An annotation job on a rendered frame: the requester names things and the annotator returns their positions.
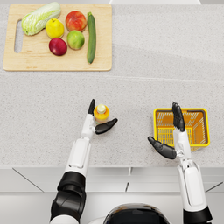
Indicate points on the green apple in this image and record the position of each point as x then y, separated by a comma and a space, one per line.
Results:
75, 39

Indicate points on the dark round robot body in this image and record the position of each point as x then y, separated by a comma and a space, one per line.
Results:
135, 214

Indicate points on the dark red plum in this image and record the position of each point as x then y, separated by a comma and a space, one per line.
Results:
58, 46

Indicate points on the yellow slatted basket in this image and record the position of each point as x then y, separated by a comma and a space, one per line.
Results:
186, 128

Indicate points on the lemon tea bottle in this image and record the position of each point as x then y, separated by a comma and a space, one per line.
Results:
101, 113

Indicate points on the yellow lemon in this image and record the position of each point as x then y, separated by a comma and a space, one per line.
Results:
54, 28

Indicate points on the white cabinet drawer fronts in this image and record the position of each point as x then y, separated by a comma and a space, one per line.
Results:
116, 180

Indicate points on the wooden cutting board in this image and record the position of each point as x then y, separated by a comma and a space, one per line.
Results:
58, 58

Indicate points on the napa cabbage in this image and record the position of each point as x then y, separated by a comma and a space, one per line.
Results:
39, 18

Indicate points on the green cucumber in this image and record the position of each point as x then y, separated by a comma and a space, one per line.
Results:
91, 38

